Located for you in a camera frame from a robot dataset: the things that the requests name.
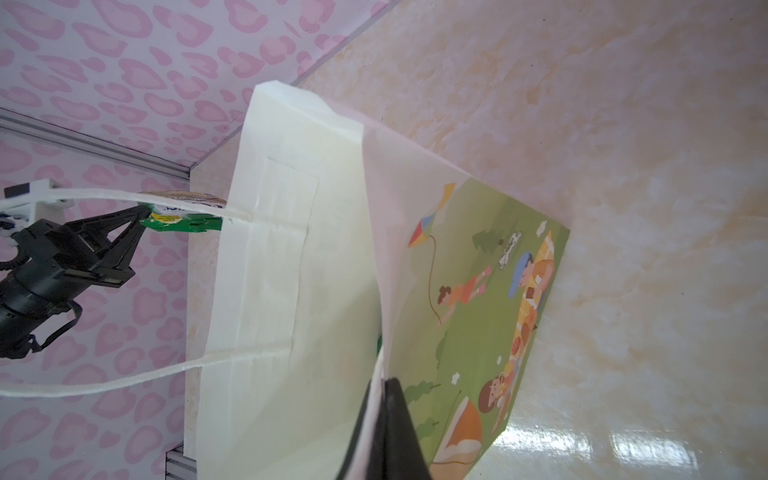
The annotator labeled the green yellow Fox's candy bag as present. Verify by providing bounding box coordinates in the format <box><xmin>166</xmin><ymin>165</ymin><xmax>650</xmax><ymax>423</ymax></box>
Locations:
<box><xmin>140</xmin><ymin>191</ymin><xmax>227</xmax><ymax>233</ymax></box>

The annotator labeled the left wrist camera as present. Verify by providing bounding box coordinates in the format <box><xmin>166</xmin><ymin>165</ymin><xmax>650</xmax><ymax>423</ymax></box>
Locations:
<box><xmin>1</xmin><ymin>179</ymin><xmax>73</xmax><ymax>238</ymax></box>

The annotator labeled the diagonal aluminium frame bar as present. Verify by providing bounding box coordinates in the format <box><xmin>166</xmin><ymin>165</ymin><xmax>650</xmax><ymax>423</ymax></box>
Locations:
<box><xmin>1</xmin><ymin>108</ymin><xmax>191</xmax><ymax>181</ymax></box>

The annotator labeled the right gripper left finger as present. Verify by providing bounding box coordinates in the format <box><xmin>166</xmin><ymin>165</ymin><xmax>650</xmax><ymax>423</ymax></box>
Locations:
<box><xmin>337</xmin><ymin>383</ymin><xmax>375</xmax><ymax>480</ymax></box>

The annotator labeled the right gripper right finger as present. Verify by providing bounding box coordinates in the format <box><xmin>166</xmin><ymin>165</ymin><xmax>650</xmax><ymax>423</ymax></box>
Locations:
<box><xmin>383</xmin><ymin>378</ymin><xmax>431</xmax><ymax>480</ymax></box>

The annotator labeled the white illustrated paper bag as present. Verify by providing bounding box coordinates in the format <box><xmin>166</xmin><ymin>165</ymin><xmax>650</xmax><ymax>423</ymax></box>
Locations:
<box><xmin>1</xmin><ymin>81</ymin><xmax>569</xmax><ymax>479</ymax></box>

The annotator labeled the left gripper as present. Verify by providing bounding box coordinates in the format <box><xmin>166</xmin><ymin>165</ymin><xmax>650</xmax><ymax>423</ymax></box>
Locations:
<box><xmin>1</xmin><ymin>205</ymin><xmax>151</xmax><ymax>360</ymax></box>

